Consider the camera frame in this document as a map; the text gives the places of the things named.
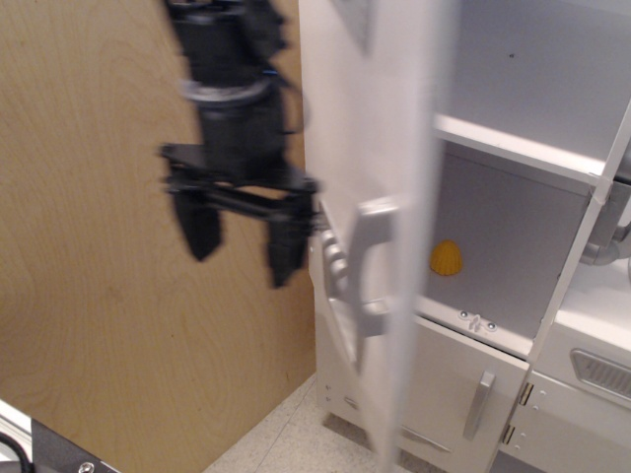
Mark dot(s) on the silver fridge door handle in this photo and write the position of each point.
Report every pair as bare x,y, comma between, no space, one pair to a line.
367,266

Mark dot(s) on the white fridge door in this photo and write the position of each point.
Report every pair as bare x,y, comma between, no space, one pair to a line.
376,74

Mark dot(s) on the grey oven vent panel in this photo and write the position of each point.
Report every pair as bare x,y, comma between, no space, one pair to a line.
599,374

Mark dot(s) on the brass oven hinge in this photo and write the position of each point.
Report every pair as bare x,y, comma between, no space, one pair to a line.
525,393
507,435

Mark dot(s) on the brass oven hinge lower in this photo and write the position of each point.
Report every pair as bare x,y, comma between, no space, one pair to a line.
507,435

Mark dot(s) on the white door latch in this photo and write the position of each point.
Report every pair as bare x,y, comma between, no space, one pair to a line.
476,323

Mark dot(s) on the white toy fridge cabinet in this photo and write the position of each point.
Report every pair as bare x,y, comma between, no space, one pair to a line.
535,128

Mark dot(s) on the white toy oven unit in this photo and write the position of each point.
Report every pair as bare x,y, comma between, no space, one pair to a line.
575,415

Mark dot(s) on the grey toy faucet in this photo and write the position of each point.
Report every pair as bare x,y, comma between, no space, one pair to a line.
609,240

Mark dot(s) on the grey ice dispenser box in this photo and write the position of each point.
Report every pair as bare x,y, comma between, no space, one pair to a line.
334,267

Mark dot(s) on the yellow toy corn piece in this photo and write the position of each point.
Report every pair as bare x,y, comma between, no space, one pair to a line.
446,258

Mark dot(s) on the white lower freezer door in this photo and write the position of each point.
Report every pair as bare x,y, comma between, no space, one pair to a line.
448,367

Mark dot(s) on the silver freezer door handle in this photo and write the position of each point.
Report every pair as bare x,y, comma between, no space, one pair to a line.
480,398

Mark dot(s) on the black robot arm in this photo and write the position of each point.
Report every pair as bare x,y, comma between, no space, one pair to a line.
228,46

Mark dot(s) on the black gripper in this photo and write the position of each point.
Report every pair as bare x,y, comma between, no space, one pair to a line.
240,167

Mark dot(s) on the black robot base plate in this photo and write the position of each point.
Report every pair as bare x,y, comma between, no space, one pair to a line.
27,445

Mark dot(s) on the brass oven hinge upper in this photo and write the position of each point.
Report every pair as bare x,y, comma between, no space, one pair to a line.
525,393

